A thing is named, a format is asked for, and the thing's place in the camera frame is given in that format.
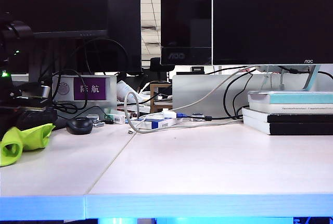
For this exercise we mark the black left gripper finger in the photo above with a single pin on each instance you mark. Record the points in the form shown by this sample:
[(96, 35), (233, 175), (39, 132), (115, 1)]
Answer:
[(9, 122)]

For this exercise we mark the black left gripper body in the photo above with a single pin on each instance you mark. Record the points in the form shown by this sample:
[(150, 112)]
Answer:
[(23, 104)]

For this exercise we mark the lime green microfiber rag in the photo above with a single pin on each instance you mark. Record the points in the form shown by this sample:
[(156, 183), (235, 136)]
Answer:
[(28, 138)]

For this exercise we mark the black blue left robot arm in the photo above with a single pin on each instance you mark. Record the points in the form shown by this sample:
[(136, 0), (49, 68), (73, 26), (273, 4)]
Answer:
[(15, 34)]

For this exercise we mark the silver desk divider panel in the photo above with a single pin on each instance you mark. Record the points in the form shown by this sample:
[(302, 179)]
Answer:
[(192, 88), (19, 78)]

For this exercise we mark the black computer mouse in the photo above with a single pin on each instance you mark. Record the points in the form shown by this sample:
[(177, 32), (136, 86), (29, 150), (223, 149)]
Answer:
[(79, 126)]

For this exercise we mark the white desk sign purple label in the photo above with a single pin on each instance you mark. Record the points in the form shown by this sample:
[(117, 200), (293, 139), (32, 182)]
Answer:
[(89, 88)]

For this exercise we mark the small white green box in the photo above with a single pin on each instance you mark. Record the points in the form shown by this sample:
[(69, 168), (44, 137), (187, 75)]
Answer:
[(117, 119)]

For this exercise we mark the white plastic bottle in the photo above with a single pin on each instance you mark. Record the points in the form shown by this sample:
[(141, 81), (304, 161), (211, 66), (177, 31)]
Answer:
[(123, 89)]

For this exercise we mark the black monitor with black stand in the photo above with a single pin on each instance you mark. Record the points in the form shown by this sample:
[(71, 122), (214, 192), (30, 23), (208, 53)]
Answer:
[(52, 2)]

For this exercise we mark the matte black monitor back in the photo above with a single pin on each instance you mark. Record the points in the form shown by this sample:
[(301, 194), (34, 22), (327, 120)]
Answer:
[(125, 31)]

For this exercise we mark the wooden desk shelf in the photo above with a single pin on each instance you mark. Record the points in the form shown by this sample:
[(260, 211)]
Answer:
[(153, 99)]

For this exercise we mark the blue and white carton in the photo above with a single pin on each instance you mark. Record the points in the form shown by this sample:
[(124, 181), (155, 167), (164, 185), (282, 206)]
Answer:
[(158, 123)]

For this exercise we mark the black office chair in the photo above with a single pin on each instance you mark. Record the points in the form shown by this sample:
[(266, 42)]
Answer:
[(158, 65)]

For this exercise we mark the white adapter block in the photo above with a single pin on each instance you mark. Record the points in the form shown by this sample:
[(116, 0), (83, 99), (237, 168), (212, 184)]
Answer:
[(169, 113)]

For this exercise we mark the blue plug connector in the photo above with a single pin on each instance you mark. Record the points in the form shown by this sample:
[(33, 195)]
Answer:
[(182, 116)]

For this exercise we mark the small silver metal clip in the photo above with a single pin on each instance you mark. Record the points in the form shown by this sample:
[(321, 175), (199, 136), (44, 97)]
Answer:
[(197, 117)]

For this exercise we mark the small grey black device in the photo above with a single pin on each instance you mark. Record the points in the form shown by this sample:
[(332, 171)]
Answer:
[(198, 69)]

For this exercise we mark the glossy black AOC monitor back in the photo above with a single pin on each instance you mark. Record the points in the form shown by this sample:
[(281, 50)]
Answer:
[(186, 18)]

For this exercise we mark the white spine book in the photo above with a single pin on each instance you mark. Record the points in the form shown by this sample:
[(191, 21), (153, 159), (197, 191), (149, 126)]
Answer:
[(286, 109)]

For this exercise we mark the AOC monitor with silver stand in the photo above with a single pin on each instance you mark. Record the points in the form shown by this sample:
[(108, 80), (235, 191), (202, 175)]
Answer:
[(273, 18)]

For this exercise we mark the teal cover book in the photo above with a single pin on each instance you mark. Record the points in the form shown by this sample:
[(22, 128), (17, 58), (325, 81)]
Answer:
[(299, 97)]

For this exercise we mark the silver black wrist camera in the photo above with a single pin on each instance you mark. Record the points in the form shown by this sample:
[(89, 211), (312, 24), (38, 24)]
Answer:
[(36, 91)]

